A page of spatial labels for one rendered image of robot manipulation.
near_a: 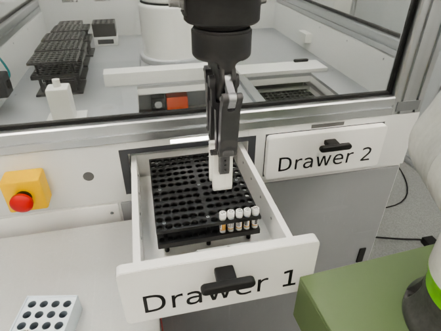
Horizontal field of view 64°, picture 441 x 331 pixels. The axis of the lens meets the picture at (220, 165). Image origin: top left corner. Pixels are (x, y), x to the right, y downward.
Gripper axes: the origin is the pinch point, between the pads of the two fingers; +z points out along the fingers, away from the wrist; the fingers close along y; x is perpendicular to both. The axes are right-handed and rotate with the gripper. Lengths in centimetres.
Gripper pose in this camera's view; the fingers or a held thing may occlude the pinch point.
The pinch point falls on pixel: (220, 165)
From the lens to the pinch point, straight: 54.0
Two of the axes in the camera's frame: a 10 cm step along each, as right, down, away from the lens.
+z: -0.1, 8.5, 5.3
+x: 9.8, -1.1, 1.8
